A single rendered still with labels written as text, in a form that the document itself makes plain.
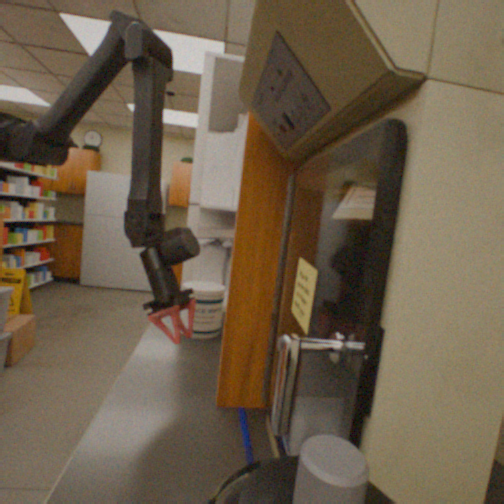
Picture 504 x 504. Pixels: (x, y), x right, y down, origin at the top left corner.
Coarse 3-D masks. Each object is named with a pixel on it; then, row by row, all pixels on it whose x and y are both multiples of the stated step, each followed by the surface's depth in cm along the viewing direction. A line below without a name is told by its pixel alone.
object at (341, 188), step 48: (384, 144) 23; (336, 192) 32; (384, 192) 22; (288, 240) 49; (336, 240) 30; (384, 240) 22; (288, 288) 46; (336, 288) 29; (336, 384) 27; (336, 432) 26
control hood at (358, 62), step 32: (256, 0) 28; (288, 0) 24; (320, 0) 21; (352, 0) 20; (384, 0) 20; (416, 0) 20; (256, 32) 32; (288, 32) 27; (320, 32) 24; (352, 32) 21; (384, 32) 20; (416, 32) 20; (256, 64) 37; (320, 64) 26; (352, 64) 23; (384, 64) 21; (416, 64) 20; (352, 96) 26; (384, 96) 24; (320, 128) 34
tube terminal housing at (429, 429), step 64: (448, 0) 20; (448, 64) 21; (448, 128) 21; (448, 192) 22; (448, 256) 22; (384, 320) 23; (448, 320) 23; (384, 384) 23; (448, 384) 23; (384, 448) 23; (448, 448) 24
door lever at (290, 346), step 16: (288, 336) 27; (336, 336) 27; (288, 352) 26; (304, 352) 27; (320, 352) 27; (336, 352) 27; (288, 368) 26; (288, 384) 27; (288, 400) 27; (272, 416) 28; (288, 416) 27; (288, 432) 27
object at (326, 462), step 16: (304, 448) 13; (320, 448) 13; (336, 448) 13; (352, 448) 13; (272, 464) 16; (288, 464) 16; (304, 464) 12; (320, 464) 12; (336, 464) 12; (352, 464) 12; (256, 480) 15; (272, 480) 15; (288, 480) 15; (304, 480) 12; (320, 480) 12; (336, 480) 11; (352, 480) 12; (368, 480) 15; (240, 496) 14; (256, 496) 14; (272, 496) 14; (288, 496) 14; (304, 496) 12; (320, 496) 12; (336, 496) 11; (352, 496) 11; (368, 496) 14; (384, 496) 14
